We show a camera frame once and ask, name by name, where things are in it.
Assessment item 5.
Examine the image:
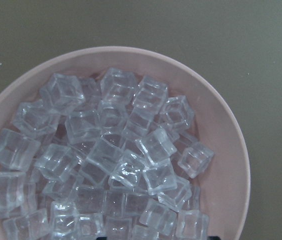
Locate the clear ice cubes pile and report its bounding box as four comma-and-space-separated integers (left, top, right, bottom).
0, 68, 214, 240

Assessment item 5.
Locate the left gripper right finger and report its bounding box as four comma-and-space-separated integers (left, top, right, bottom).
208, 236, 219, 240

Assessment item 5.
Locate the pink bowl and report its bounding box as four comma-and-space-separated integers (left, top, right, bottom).
0, 46, 251, 240

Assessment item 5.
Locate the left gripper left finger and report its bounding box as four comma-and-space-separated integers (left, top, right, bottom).
98, 236, 107, 240

